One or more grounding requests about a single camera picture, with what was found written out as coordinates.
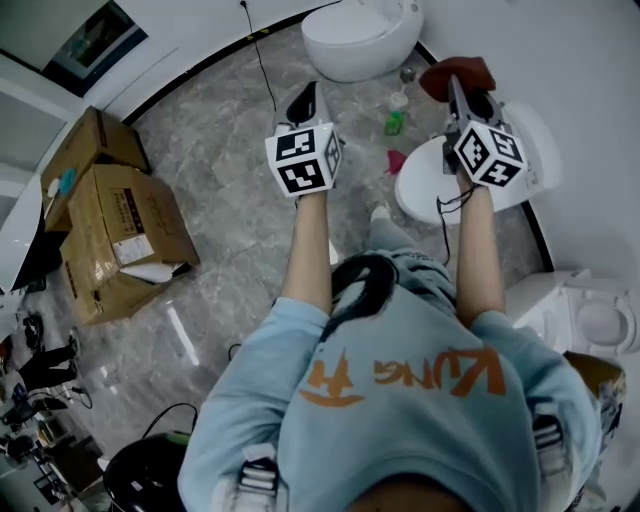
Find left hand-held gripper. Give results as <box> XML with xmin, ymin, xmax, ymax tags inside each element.
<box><xmin>264</xmin><ymin>82</ymin><xmax>346</xmax><ymax>199</ymax></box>

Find red-brown cloth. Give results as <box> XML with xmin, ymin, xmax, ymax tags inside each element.
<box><xmin>418</xmin><ymin>56</ymin><xmax>497</xmax><ymax>105</ymax></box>

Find white oval basin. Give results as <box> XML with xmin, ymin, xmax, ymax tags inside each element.
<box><xmin>301</xmin><ymin>0</ymin><xmax>426</xmax><ymax>84</ymax></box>

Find brown cardboard box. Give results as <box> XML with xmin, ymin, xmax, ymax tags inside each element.
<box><xmin>39</xmin><ymin>105</ymin><xmax>152</xmax><ymax>234</ymax></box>
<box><xmin>58</xmin><ymin>163</ymin><xmax>202</xmax><ymax>327</ymax></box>

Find brown bag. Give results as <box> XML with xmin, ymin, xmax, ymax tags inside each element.
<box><xmin>563</xmin><ymin>349</ymin><xmax>627</xmax><ymax>402</ymax></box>

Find white bathtub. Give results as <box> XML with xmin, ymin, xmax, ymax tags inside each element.
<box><xmin>0</xmin><ymin>169</ymin><xmax>47</xmax><ymax>294</ymax></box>

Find white and blue round disc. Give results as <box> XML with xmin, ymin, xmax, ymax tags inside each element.
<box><xmin>46</xmin><ymin>168</ymin><xmax>77</xmax><ymax>200</ymax></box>

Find black round stool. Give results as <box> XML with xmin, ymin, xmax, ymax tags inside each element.
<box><xmin>102</xmin><ymin>431</ymin><xmax>195</xmax><ymax>512</ymax></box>

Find person's right forearm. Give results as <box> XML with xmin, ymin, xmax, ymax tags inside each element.
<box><xmin>451</xmin><ymin>180</ymin><xmax>507</xmax><ymax>330</ymax></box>

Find pink cloth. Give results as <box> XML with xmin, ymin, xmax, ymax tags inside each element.
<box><xmin>383</xmin><ymin>148</ymin><xmax>409</xmax><ymax>177</ymax></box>

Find dark framed window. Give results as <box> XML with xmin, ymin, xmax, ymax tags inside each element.
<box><xmin>41</xmin><ymin>0</ymin><xmax>150</xmax><ymax>97</ymax></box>

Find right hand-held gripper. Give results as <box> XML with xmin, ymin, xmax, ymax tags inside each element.
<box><xmin>442</xmin><ymin>75</ymin><xmax>529</xmax><ymax>189</ymax></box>

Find person's left forearm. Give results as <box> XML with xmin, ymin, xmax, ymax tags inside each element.
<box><xmin>279</xmin><ymin>192</ymin><xmax>334</xmax><ymax>317</ymax></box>

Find white toilet with raised lid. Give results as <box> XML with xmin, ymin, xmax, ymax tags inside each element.
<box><xmin>394</xmin><ymin>101</ymin><xmax>562</xmax><ymax>227</ymax></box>

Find black power cable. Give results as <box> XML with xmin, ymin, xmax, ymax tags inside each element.
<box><xmin>241</xmin><ymin>3</ymin><xmax>279</xmax><ymax>115</ymax></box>

